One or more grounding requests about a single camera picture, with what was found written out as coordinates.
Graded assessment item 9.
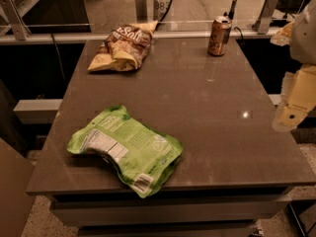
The metal bracket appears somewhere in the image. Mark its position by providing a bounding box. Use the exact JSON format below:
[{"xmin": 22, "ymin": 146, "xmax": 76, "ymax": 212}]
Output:
[
  {"xmin": 134, "ymin": 0, "xmax": 147, "ymax": 23},
  {"xmin": 0, "ymin": 0, "xmax": 30, "ymax": 40},
  {"xmin": 254, "ymin": 0, "xmax": 278, "ymax": 35}
]

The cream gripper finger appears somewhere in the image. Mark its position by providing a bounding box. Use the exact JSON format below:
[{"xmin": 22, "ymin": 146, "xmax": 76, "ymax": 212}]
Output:
[
  {"xmin": 272, "ymin": 103, "xmax": 308, "ymax": 132},
  {"xmin": 271, "ymin": 22, "xmax": 294, "ymax": 46}
]

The left metal bracket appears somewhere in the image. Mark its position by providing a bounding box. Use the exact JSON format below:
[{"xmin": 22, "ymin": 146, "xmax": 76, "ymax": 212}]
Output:
[{"xmin": 0, "ymin": 0, "xmax": 30, "ymax": 40}]

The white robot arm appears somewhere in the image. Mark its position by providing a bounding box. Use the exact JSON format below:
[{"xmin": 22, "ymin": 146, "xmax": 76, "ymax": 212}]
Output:
[{"xmin": 271, "ymin": 0, "xmax": 316, "ymax": 132}]

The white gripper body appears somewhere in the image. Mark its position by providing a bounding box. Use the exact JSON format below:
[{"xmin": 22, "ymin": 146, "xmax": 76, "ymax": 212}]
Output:
[{"xmin": 282, "ymin": 64, "xmax": 316, "ymax": 113}]

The green snack bag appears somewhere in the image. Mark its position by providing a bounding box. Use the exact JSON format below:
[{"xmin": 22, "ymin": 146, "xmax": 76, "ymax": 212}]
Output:
[{"xmin": 67, "ymin": 106, "xmax": 183, "ymax": 198}]

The middle metal bracket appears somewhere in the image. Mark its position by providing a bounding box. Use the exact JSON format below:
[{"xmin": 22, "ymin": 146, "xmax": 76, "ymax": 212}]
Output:
[{"xmin": 134, "ymin": 0, "xmax": 147, "ymax": 23}]

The black cable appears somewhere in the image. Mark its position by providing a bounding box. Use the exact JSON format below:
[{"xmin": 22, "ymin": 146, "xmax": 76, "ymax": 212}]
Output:
[{"xmin": 157, "ymin": 0, "xmax": 175, "ymax": 27}]

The grey table frame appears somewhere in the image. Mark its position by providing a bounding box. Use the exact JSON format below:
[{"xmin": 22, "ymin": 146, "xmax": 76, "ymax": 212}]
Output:
[{"xmin": 50, "ymin": 193, "xmax": 290, "ymax": 237}]

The orange soda can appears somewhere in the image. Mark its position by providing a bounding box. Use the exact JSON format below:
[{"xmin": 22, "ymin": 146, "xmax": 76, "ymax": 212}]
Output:
[{"xmin": 207, "ymin": 16, "xmax": 232, "ymax": 56}]

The right metal bracket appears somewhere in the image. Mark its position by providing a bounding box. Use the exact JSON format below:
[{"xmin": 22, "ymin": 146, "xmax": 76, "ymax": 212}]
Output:
[{"xmin": 254, "ymin": 0, "xmax": 278, "ymax": 35}]

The horizontal metal rail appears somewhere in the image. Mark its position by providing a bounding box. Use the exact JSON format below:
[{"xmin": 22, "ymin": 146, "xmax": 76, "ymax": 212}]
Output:
[{"xmin": 0, "ymin": 28, "xmax": 278, "ymax": 45}]

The brown chip bag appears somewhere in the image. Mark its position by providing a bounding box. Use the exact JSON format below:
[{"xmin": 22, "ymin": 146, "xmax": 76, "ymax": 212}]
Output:
[{"xmin": 88, "ymin": 21, "xmax": 158, "ymax": 72}]

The white cylinder post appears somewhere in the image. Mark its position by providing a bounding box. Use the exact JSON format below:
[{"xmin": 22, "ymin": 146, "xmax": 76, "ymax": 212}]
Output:
[{"xmin": 153, "ymin": 0, "xmax": 173, "ymax": 22}]

